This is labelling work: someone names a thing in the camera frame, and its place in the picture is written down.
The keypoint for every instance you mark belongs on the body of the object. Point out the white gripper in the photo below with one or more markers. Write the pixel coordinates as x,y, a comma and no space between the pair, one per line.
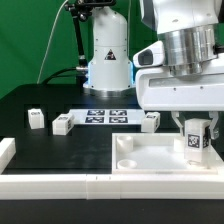
158,90

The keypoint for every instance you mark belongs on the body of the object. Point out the white square tabletop panel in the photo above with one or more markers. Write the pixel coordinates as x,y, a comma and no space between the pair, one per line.
158,153

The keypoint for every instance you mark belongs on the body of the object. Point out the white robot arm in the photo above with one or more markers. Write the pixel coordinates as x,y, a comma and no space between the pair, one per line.
172,57

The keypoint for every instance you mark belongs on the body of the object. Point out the white sheet with tags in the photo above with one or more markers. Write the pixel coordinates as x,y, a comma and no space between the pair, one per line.
108,116

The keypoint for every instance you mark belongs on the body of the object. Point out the white U-shaped fence wall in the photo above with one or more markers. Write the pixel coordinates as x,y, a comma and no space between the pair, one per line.
104,186

